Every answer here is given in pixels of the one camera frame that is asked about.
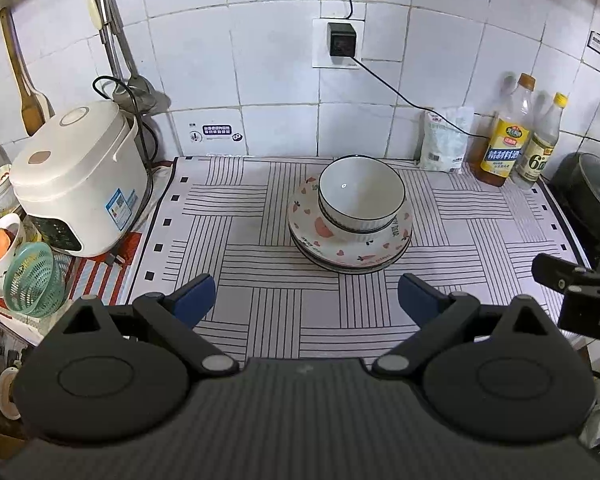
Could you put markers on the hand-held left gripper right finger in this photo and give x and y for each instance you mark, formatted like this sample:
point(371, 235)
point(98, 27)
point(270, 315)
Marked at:
point(420, 297)

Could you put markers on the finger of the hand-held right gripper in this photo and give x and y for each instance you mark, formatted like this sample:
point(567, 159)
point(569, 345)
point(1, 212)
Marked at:
point(555, 270)

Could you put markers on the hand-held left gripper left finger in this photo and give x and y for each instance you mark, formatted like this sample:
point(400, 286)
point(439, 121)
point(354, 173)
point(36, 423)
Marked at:
point(197, 297)

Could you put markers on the white bowl with dark rim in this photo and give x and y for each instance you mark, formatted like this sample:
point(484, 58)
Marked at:
point(360, 185)

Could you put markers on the strawberry pattern plate stack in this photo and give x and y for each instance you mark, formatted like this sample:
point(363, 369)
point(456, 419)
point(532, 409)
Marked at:
point(305, 210)

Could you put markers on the striped table mat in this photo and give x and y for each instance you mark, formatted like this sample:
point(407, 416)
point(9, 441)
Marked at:
point(250, 240)

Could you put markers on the dark wok with lid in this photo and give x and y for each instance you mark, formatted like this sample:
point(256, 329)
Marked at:
point(585, 195)

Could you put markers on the shiny metal vessel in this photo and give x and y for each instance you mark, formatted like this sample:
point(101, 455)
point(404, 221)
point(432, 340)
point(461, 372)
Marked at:
point(597, 415)

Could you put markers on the red striped cloth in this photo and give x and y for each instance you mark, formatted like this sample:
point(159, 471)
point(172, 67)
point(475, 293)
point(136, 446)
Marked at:
point(95, 280)

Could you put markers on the white label vinegar bottle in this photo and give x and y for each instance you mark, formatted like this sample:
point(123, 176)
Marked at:
point(535, 160)

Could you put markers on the yellow label cooking wine bottle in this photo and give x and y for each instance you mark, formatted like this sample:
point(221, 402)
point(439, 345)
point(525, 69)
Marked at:
point(505, 155)

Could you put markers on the white seasoning bag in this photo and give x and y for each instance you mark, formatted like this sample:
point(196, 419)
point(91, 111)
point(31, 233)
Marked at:
point(445, 147)

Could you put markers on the green plastic colander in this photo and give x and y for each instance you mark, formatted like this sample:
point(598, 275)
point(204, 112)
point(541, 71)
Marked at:
point(32, 280)

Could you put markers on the white rice cooker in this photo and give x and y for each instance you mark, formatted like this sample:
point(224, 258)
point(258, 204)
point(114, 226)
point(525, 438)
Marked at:
point(80, 175)

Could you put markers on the orange carrot piece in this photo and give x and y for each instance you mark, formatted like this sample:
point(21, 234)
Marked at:
point(2, 244)

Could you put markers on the white round object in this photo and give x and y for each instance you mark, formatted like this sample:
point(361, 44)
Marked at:
point(7, 390)

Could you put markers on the steel ladle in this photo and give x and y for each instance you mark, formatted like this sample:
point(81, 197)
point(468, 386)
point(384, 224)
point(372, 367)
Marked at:
point(140, 92)

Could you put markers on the small printed bowl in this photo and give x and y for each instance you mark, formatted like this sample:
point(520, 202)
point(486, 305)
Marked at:
point(0, 187)

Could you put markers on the wooden spatula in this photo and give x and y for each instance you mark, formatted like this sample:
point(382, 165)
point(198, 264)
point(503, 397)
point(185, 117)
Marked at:
point(30, 105)

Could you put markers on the black charger plug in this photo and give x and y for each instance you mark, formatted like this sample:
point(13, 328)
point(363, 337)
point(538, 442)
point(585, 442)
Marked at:
point(341, 40)

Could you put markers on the wide wall sticker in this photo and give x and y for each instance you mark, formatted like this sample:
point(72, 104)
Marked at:
point(216, 131)

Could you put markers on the white wall socket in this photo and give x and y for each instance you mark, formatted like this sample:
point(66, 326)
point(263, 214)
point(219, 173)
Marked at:
point(322, 55)

